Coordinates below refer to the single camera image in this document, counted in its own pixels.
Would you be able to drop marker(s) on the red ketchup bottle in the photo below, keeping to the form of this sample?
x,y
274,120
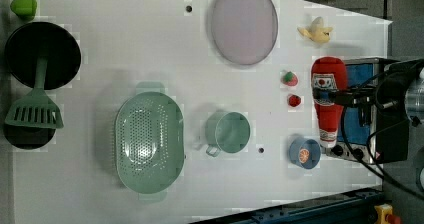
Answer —
x,y
328,74

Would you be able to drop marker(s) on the small black round dish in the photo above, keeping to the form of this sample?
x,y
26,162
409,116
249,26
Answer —
x,y
28,138

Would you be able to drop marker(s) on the black round pan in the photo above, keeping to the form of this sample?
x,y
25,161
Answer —
x,y
64,54

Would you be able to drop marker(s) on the dark red toy strawberry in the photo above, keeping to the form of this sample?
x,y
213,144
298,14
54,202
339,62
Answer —
x,y
294,100

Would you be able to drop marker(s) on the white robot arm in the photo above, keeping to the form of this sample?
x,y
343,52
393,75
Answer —
x,y
373,82

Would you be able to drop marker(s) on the blue metal frame rail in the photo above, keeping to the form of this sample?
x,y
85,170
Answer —
x,y
353,207

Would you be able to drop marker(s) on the light red toy strawberry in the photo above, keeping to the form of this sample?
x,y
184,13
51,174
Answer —
x,y
290,79

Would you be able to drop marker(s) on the peeled toy banana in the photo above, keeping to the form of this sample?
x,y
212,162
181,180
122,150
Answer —
x,y
317,31

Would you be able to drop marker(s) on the green perforated strainer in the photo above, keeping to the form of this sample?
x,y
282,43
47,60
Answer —
x,y
149,141

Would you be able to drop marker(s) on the grey round plate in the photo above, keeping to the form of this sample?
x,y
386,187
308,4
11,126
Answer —
x,y
244,31

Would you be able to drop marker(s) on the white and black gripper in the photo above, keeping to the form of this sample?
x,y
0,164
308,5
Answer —
x,y
400,94

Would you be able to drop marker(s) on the toy orange slice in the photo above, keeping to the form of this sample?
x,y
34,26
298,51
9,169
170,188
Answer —
x,y
304,155

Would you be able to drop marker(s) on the green toy pepper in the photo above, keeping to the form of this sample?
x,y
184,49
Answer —
x,y
24,9

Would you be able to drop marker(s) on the green slotted spatula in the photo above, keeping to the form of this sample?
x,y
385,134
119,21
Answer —
x,y
36,109

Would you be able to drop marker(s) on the yellow red emergency button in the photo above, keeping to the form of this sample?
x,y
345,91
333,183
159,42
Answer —
x,y
385,215

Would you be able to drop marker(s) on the green cup with handle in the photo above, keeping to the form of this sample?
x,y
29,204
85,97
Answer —
x,y
227,132

